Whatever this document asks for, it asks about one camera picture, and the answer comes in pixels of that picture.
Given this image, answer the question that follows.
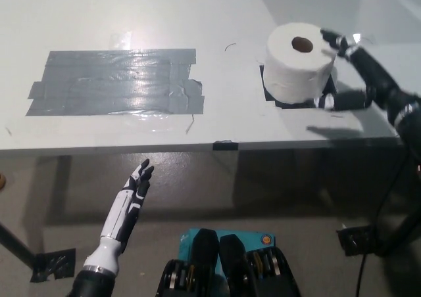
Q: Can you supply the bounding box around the white toilet paper roll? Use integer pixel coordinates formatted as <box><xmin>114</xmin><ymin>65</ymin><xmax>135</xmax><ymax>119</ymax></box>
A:
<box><xmin>264</xmin><ymin>21</ymin><xmax>337</xmax><ymax>104</ymax></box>

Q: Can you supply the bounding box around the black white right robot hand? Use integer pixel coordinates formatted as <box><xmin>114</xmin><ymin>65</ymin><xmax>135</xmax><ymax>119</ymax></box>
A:
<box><xmin>314</xmin><ymin>29</ymin><xmax>412</xmax><ymax>123</ymax></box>

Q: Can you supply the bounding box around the thin black cable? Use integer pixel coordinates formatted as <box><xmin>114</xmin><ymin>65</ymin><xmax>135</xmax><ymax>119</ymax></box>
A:
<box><xmin>359</xmin><ymin>152</ymin><xmax>409</xmax><ymax>297</ymax></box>

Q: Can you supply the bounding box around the small black tape piece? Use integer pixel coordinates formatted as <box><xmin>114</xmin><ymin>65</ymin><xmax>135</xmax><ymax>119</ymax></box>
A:
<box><xmin>212</xmin><ymin>139</ymin><xmax>239</xmax><ymax>152</ymax></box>

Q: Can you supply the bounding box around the black tape square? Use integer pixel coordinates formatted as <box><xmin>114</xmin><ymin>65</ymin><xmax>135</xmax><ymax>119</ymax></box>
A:
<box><xmin>259</xmin><ymin>63</ymin><xmax>338</xmax><ymax>109</ymax></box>

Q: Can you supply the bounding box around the grey table leg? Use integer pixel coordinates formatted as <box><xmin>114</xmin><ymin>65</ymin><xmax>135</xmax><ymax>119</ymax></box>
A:
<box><xmin>213</xmin><ymin>150</ymin><xmax>241</xmax><ymax>181</ymax></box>

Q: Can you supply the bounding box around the black stand leg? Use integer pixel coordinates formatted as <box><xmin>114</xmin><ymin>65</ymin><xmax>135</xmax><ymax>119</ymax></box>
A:
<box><xmin>0</xmin><ymin>222</ymin><xmax>37</xmax><ymax>272</ymax></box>

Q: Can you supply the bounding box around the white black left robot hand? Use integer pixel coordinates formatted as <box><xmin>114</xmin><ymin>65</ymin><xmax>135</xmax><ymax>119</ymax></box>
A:
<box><xmin>99</xmin><ymin>158</ymin><xmax>155</xmax><ymax>256</ymax></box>

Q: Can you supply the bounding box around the black teal robot torso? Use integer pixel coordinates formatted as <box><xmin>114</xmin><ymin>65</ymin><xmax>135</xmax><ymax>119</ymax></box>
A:
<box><xmin>156</xmin><ymin>228</ymin><xmax>300</xmax><ymax>297</ymax></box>

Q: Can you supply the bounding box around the grey duct tape patch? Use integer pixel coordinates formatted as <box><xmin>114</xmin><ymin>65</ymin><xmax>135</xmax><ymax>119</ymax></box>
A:
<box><xmin>25</xmin><ymin>49</ymin><xmax>206</xmax><ymax>118</ymax></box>

